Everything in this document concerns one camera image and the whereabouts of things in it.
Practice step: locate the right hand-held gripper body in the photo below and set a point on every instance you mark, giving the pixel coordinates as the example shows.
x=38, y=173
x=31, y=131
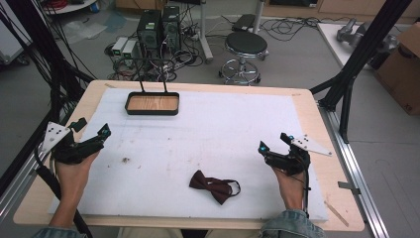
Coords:
x=290, y=162

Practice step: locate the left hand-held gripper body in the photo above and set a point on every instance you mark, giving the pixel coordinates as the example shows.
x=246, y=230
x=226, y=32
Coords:
x=71, y=150

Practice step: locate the black tray with wooden bottom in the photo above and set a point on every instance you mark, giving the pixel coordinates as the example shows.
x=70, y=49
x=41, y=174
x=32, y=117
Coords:
x=152, y=103

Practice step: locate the dark red bow tie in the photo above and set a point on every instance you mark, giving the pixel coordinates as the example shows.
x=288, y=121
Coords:
x=211, y=185

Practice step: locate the person's left hand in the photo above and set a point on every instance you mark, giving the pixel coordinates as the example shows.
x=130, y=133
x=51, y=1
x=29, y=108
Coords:
x=72, y=180

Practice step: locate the person's right hand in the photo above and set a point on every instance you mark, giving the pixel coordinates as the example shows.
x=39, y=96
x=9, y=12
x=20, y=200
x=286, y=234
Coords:
x=292, y=191

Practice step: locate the white foam mat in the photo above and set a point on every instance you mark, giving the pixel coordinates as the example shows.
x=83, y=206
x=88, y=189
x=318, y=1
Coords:
x=204, y=139

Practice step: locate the person's right denim sleeve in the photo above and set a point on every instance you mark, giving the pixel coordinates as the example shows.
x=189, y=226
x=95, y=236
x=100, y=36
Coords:
x=290, y=226

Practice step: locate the person's denim sleeve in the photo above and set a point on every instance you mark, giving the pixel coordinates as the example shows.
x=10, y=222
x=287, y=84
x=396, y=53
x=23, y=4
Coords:
x=56, y=233
x=290, y=226

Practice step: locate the thin wooden stick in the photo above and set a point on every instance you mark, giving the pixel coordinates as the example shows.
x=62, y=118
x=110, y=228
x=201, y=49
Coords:
x=336, y=214

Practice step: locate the person's left denim sleeve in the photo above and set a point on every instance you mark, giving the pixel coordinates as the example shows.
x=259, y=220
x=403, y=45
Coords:
x=56, y=233

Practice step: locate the small white power box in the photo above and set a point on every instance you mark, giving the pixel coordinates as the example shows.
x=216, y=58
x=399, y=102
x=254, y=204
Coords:
x=119, y=46
x=129, y=49

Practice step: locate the black round stool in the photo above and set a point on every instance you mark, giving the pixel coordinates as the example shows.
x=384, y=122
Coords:
x=246, y=44

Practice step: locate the white platform board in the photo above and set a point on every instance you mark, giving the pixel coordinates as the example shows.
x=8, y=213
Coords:
x=333, y=43

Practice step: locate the black computer tower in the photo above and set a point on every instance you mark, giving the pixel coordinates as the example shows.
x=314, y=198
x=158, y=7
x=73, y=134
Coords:
x=149, y=31
x=171, y=28

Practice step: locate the flat black device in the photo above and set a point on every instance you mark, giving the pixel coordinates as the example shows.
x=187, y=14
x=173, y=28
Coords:
x=243, y=22

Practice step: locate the white desk leg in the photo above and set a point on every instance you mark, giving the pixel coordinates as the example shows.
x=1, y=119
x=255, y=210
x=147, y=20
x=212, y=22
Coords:
x=204, y=33

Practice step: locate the brown cardboard box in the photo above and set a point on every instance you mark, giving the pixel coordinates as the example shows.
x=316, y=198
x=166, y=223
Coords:
x=401, y=72

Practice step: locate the small metal bracket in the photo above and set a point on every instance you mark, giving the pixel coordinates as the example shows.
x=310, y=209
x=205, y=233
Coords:
x=348, y=187

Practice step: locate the aluminium rail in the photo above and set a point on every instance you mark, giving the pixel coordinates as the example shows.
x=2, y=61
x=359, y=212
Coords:
x=20, y=188
x=360, y=172

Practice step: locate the black metal frame stand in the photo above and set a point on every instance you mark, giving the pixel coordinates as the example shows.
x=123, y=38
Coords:
x=363, y=49
x=43, y=49

